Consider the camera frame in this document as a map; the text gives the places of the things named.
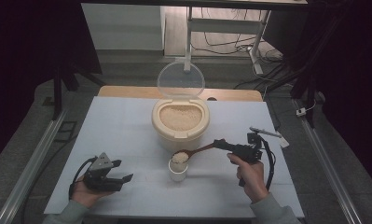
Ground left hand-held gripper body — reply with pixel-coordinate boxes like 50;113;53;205
82;151;123;191

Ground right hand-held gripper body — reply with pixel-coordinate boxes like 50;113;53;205
231;126;282;165

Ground brown wooden spoon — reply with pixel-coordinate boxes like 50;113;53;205
171;141;221;165

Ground cream rice container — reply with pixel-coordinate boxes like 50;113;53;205
151;60;211;154

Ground small heap of rice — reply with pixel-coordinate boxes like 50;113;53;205
172;151;189;164

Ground white cup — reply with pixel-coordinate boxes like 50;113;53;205
168;158;189;183

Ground person's left hand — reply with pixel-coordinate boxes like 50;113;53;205
70;178;114;209

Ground person's right hand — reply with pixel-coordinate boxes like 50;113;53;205
227;152;270;204

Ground white tag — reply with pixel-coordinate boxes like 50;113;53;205
274;130;291;149

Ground pale blue table sheet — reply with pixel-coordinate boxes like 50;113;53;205
43;95;306;219

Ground wooden table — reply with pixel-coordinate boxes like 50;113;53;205
97;85;264;103

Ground black stand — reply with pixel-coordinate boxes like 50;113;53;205
50;63;107;121
266;12;341;129

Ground black curtain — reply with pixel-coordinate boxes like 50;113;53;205
0;0;103;171
262;0;372;194

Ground left hand-held gripper black cable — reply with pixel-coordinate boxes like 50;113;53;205
67;156;98;201

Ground hand-held gripper black cable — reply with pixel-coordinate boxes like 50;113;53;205
67;156;98;201
259;137;277;191

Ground right hand-held gripper black cable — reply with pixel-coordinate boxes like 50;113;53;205
259;137;277;191

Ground black floor bracket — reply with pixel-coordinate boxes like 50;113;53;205
53;119;78;144

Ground small white box with cable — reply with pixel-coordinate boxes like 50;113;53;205
296;100;318;118

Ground aluminium rail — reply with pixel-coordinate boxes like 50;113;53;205
0;107;69;224
293;98;365;224

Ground black floor cables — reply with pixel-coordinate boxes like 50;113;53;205
190;7;284;64

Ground white desk frame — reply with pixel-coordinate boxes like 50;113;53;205
183;6;272;76

